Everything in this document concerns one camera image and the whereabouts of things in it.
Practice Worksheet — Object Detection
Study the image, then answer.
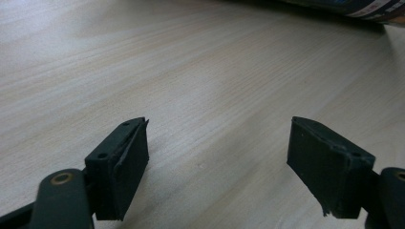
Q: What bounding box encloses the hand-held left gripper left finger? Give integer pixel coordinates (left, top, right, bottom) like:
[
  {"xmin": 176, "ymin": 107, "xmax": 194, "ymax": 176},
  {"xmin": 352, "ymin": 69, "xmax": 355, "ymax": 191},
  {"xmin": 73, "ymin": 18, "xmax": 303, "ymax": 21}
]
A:
[{"xmin": 84, "ymin": 116, "xmax": 151, "ymax": 221}]

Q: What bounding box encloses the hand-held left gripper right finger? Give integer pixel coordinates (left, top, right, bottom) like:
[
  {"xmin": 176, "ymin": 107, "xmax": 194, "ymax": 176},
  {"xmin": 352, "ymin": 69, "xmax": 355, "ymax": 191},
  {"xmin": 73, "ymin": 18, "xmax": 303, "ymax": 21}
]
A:
[{"xmin": 286, "ymin": 115, "xmax": 376, "ymax": 219}]

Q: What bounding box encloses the illustrated dark magazine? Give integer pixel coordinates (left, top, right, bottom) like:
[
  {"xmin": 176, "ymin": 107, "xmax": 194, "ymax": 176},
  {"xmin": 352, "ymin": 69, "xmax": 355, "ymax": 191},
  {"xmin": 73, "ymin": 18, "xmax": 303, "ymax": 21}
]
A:
[{"xmin": 280, "ymin": 0, "xmax": 405, "ymax": 27}]

